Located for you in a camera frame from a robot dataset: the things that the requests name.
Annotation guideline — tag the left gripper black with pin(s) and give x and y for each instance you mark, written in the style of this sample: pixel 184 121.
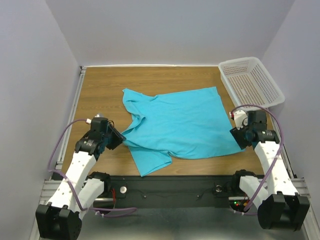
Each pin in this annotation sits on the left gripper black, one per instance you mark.
pixel 115 138

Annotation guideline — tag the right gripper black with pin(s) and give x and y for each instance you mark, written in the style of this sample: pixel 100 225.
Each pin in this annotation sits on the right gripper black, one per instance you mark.
pixel 238 136

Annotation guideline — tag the turquoise t shirt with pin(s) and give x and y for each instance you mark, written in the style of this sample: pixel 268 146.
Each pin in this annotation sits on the turquoise t shirt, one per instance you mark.
pixel 187 125

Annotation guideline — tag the white plastic basket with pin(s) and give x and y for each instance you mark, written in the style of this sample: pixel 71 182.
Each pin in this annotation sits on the white plastic basket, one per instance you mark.
pixel 247 81

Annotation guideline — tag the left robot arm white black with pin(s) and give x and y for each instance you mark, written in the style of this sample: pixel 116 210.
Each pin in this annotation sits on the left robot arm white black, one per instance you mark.
pixel 62 216

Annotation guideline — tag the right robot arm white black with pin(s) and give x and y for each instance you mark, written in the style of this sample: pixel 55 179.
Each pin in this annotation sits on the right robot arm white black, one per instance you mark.
pixel 278 202

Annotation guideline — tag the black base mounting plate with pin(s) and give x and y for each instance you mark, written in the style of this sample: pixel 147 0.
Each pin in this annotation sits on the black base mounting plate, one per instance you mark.
pixel 160 192

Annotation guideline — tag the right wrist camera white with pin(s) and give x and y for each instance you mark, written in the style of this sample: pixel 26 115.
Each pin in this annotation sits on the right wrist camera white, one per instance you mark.
pixel 240 118

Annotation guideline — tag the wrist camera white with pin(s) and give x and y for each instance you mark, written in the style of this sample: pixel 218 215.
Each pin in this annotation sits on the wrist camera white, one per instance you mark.
pixel 99 115
pixel 240 118

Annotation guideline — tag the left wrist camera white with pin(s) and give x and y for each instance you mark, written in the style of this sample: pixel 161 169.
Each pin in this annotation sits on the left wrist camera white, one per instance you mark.
pixel 99 115

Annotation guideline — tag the right aluminium frame rail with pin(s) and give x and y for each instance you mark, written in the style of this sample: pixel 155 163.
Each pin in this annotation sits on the right aluminium frame rail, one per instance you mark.
pixel 284 153

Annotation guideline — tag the aluminium frame rail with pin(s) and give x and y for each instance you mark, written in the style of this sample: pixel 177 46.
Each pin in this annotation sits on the aluminium frame rail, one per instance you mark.
pixel 66 136
pixel 284 153
pixel 50 186

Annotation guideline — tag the left aluminium frame rail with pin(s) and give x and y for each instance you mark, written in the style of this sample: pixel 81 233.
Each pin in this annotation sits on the left aluminium frame rail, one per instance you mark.
pixel 66 136

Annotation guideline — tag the front aluminium frame rail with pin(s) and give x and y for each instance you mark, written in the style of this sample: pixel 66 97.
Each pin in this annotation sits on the front aluminium frame rail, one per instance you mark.
pixel 50 186

